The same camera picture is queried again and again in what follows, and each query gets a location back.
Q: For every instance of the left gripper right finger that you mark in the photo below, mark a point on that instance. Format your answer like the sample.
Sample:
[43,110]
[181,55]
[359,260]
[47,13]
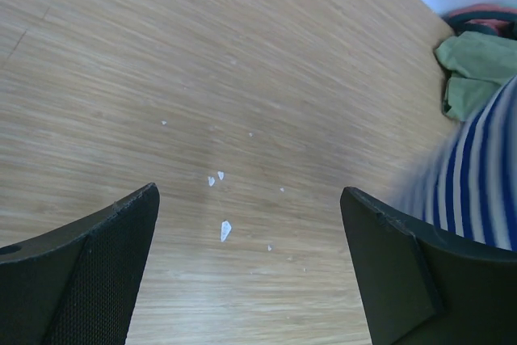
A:
[423,285]

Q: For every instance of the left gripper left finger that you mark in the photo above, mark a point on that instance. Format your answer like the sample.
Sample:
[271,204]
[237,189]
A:
[78,284]

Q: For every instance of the blue white striped tank top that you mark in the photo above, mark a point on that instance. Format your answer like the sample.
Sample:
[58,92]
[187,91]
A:
[468,186]

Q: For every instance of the olive green tank top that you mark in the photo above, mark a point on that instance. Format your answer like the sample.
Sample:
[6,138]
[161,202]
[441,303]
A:
[479,65]

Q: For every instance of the red patterned garment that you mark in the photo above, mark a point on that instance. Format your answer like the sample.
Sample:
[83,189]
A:
[485,18]

